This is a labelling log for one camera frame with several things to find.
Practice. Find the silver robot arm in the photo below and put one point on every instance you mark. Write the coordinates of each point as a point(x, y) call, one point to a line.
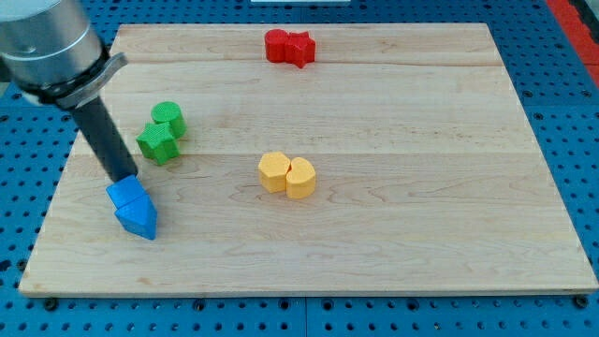
point(53, 52)

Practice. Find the yellow half-round block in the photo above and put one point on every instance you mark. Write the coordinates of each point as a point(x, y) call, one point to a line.
point(300, 179)

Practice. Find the wooden board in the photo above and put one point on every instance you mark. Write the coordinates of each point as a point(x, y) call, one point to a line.
point(429, 179)

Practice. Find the yellow hexagon block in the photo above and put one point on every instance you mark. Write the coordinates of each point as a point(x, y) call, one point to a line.
point(272, 170)

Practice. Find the red star block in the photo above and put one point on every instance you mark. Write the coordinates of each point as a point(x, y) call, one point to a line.
point(299, 49)

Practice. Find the red cylinder block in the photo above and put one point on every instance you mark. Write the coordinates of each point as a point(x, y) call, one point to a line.
point(275, 41)

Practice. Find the green star block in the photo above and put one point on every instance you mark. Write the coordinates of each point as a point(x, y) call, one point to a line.
point(158, 143)

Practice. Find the green cylinder block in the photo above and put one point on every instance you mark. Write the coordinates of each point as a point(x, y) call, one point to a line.
point(168, 112)

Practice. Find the blue triangle block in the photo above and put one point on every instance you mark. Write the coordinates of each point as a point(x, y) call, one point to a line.
point(139, 217)

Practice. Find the blue cube block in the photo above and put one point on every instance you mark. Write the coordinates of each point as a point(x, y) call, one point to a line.
point(125, 191)

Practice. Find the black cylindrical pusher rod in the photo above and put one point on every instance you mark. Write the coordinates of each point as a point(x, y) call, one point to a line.
point(101, 133)

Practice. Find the red strip at right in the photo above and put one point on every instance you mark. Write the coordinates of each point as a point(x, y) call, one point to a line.
point(581, 28)

